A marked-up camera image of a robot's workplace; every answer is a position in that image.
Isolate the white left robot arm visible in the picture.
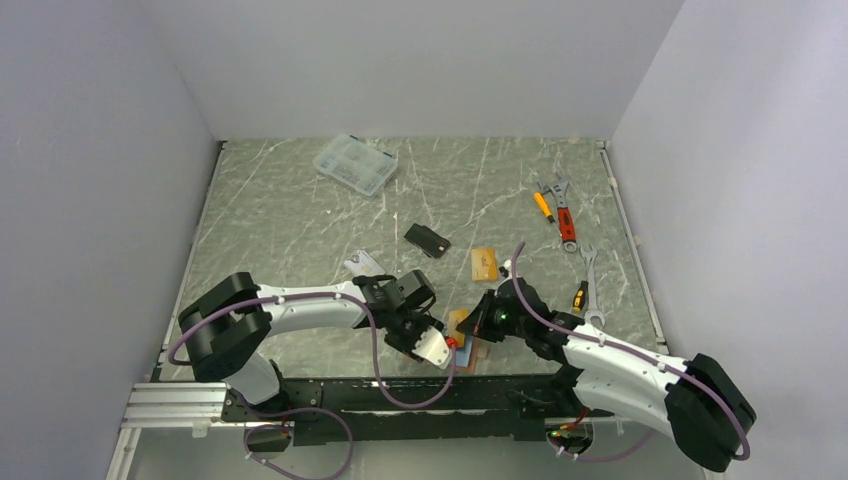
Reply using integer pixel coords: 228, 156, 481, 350
168, 270, 455, 420

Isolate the yellow handled screwdriver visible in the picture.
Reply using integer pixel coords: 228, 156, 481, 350
534, 192, 556, 224

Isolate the gold credit card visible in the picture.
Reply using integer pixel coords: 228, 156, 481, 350
447, 308, 469, 343

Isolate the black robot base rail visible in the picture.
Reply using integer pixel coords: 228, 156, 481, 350
222, 374, 592, 446

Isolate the white silver card stack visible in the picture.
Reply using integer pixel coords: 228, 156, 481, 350
343, 249, 386, 277

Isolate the clear plastic organizer box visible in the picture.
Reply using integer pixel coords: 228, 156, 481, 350
313, 134, 398, 197

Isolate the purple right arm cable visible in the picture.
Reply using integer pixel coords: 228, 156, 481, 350
510, 241, 752, 462

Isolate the aluminium frame rail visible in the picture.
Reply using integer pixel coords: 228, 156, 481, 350
106, 382, 227, 480

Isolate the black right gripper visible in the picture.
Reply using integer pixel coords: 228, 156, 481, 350
457, 288, 530, 342

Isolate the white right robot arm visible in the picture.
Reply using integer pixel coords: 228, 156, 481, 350
457, 278, 756, 472

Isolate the red handled adjustable wrench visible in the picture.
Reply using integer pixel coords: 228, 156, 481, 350
537, 174, 578, 253

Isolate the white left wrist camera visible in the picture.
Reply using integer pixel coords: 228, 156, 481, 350
412, 327, 454, 370

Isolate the silver combination wrench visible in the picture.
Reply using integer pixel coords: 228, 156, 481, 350
572, 245, 606, 327

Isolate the brown leather card holder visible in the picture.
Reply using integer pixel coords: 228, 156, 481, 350
397, 331, 492, 377

